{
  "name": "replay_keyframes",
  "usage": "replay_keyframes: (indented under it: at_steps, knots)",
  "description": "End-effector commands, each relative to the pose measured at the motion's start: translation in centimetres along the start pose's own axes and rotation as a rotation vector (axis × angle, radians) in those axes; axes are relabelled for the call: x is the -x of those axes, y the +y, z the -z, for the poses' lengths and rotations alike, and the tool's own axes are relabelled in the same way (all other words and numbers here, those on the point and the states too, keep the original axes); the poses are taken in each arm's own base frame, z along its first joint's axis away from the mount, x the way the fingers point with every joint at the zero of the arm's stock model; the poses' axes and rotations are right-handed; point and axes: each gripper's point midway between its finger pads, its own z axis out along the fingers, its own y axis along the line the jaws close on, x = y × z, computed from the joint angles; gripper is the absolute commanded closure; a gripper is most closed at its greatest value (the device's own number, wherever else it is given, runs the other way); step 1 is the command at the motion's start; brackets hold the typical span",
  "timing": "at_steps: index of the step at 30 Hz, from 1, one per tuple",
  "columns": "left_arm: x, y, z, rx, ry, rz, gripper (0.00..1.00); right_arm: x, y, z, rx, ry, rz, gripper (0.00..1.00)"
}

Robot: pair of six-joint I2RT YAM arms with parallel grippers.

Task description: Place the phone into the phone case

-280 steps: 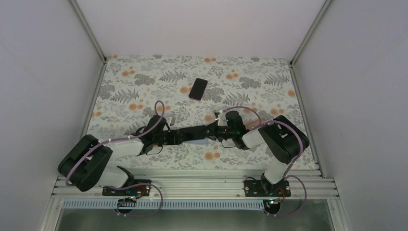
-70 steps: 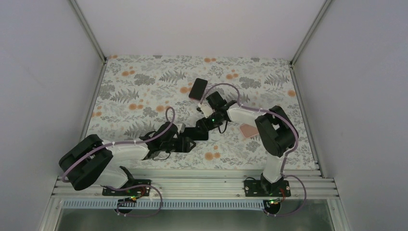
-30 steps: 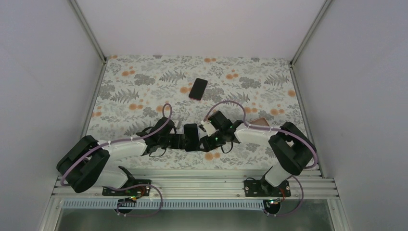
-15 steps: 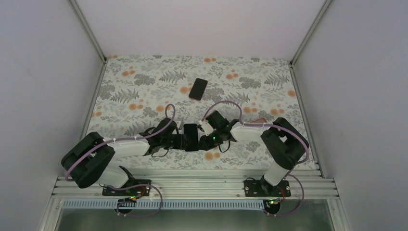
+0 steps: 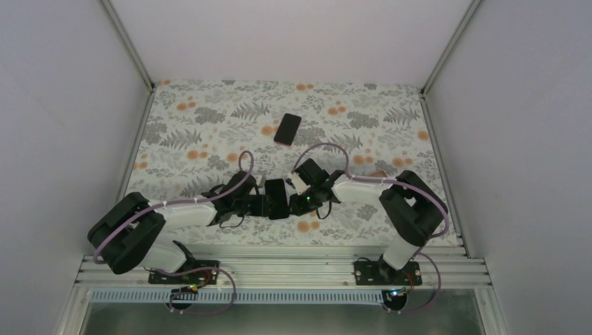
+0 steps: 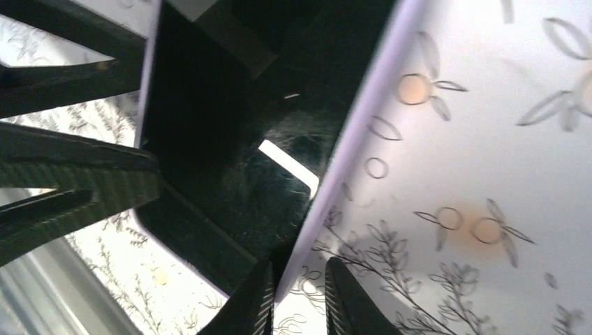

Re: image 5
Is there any black phone teal edge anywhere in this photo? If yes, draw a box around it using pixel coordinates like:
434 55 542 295
265 179 290 220

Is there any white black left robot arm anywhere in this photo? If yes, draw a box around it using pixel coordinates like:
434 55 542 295
87 171 271 283

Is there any aluminium corner post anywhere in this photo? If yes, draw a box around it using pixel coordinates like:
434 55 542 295
421 0 482 99
98 0 154 92

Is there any grey slotted cable duct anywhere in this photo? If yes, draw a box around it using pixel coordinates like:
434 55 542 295
89 288 383 305

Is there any aluminium front rail frame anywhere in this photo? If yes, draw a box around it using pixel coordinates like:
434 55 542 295
58 245 507 334

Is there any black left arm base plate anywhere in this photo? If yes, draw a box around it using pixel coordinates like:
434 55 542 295
148 260 220 286

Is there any left aluminium corner post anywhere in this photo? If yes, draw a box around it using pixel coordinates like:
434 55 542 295
98 0 154 92

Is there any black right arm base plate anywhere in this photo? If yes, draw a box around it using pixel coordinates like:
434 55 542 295
353 259 422 286

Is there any black phone pink edge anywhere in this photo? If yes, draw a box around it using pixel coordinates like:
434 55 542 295
274 113 302 147

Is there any pink phone case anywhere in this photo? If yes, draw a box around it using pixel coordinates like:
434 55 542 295
368 170 388 179

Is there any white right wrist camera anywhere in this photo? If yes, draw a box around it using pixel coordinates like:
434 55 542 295
289 172 309 195

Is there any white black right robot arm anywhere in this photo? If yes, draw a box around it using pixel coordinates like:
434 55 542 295
289 159 450 284

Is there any floral patterned table mat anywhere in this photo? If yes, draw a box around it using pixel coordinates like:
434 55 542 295
110 79 459 248

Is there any right aluminium corner post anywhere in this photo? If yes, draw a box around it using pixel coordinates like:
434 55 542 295
421 0 482 99

